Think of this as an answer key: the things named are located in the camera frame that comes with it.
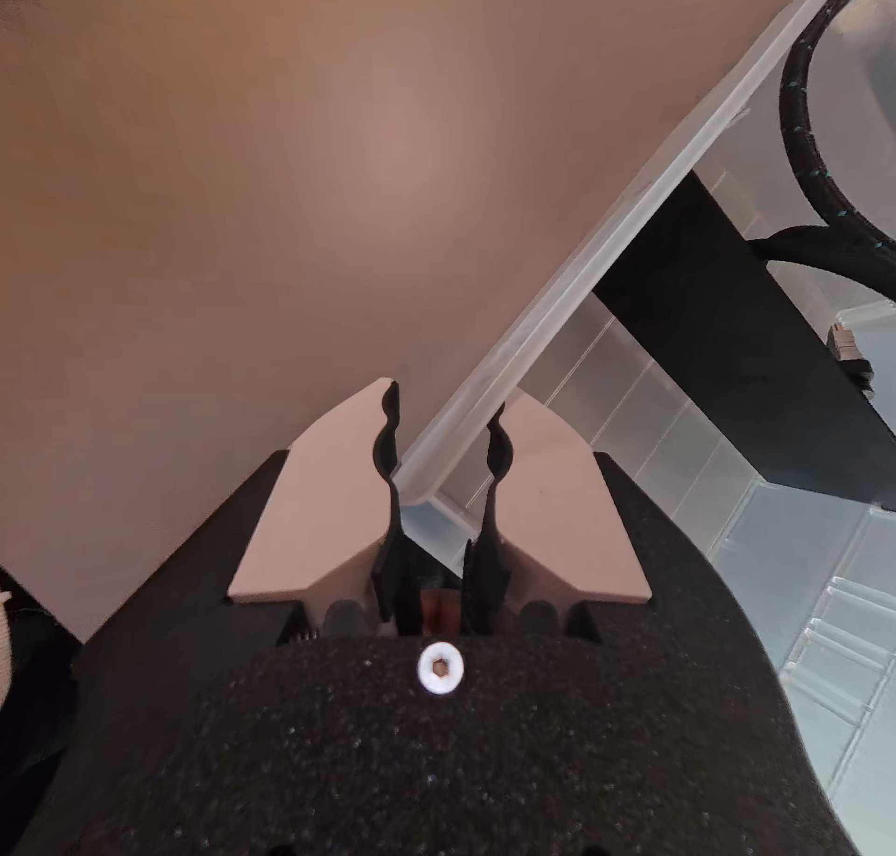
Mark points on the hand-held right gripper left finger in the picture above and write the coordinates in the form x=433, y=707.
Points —
x=315, y=513

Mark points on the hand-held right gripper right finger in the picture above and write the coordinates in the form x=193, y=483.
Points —
x=567, y=520

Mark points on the clear plastic bin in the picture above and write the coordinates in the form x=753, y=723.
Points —
x=665, y=436

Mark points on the person's right hand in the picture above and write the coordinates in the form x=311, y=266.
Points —
x=439, y=611

